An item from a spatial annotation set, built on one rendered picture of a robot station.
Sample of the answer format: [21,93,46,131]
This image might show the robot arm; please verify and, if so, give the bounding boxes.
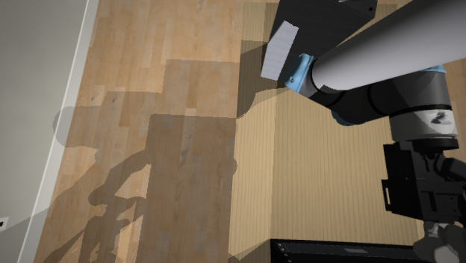
[285,0,466,142]

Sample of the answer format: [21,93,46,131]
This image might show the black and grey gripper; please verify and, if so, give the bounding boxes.
[381,138,466,263]

